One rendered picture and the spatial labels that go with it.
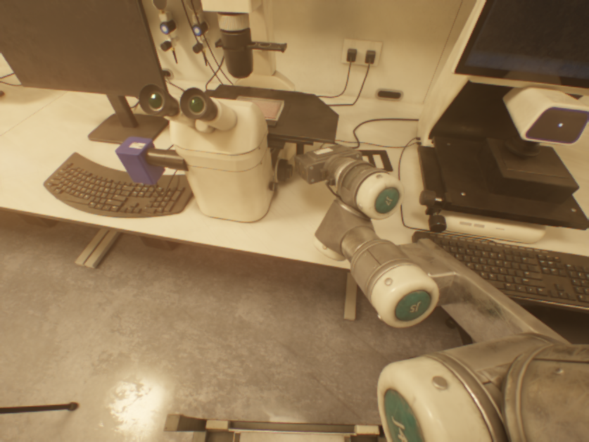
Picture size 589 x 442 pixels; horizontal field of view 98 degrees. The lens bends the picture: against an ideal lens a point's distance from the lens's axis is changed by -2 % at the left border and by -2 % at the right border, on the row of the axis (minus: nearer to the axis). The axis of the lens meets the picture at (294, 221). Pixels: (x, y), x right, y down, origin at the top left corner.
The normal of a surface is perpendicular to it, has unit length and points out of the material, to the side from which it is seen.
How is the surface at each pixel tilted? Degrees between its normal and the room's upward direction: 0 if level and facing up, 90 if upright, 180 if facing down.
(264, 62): 105
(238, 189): 91
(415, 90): 90
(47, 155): 0
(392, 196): 66
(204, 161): 90
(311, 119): 0
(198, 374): 0
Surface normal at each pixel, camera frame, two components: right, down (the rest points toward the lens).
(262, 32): -0.19, 0.86
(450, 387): 0.04, -0.86
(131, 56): -0.19, 0.72
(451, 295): -0.98, 0.07
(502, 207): 0.01, -0.62
